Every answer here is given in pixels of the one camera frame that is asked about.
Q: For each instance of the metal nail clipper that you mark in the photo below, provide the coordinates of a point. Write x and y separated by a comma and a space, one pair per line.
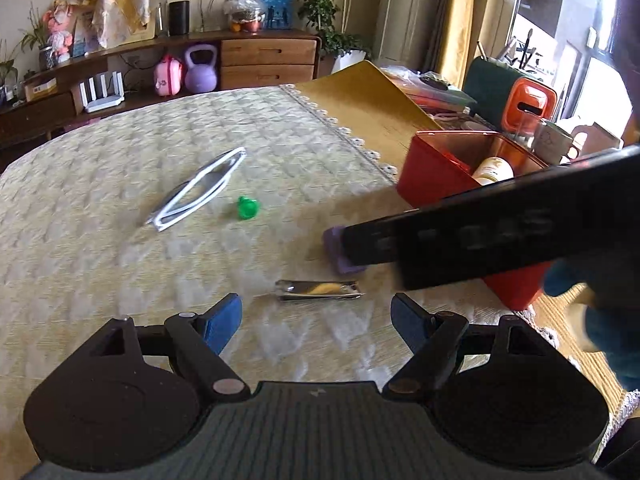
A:
310, 290

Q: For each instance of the white bottle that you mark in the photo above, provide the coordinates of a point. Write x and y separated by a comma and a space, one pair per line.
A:
492, 170

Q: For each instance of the plant in dark vase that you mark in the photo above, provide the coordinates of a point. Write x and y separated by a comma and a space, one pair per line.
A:
46, 57

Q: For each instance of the orange lidded container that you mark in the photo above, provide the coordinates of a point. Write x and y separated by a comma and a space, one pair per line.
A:
520, 95

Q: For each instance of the grey white mug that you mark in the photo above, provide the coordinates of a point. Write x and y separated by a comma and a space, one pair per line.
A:
550, 142

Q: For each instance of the wooden sideboard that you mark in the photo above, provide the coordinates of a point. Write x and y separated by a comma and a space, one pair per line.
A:
265, 60

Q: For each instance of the pink doll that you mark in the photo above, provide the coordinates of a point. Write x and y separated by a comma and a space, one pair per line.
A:
60, 30

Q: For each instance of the black speaker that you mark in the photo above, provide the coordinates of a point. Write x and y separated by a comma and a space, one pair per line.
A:
180, 17

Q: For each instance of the red plastic bin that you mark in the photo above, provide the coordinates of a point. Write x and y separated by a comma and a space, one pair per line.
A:
425, 180

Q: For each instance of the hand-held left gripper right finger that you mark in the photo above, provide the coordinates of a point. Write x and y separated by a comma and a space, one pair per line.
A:
407, 325

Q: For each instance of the plastic bag with fruit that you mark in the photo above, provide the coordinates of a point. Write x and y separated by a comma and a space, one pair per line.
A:
245, 15

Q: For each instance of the white router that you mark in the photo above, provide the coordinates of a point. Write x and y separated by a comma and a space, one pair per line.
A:
102, 102

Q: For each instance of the gold box lid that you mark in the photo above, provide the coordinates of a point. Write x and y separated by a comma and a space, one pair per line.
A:
360, 105

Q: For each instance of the pile of plastic bags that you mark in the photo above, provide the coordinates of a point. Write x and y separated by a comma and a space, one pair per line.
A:
430, 90

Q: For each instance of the flat yellow white box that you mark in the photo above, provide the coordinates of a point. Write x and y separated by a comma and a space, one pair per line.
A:
40, 89

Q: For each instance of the small green toy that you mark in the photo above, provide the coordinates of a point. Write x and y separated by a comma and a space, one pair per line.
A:
246, 208

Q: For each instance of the gold curtain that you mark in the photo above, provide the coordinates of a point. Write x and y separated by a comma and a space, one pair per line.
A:
457, 20

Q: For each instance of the small purple case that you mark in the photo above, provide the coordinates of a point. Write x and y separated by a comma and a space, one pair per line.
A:
334, 250

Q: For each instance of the person's right hand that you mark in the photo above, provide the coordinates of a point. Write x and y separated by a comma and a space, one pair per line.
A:
620, 340

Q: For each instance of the blue printed box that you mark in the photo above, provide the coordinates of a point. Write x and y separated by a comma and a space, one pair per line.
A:
277, 10

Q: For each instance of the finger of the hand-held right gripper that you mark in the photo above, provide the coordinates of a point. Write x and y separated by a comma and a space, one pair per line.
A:
372, 240

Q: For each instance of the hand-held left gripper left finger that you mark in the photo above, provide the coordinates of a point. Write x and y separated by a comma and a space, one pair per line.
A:
222, 322

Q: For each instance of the large green houseplant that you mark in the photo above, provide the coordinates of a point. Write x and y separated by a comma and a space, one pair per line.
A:
320, 10

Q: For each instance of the purple kettlebell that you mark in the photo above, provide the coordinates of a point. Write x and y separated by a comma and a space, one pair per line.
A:
200, 77

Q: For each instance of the cream pitcher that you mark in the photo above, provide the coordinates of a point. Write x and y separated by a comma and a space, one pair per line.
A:
600, 137

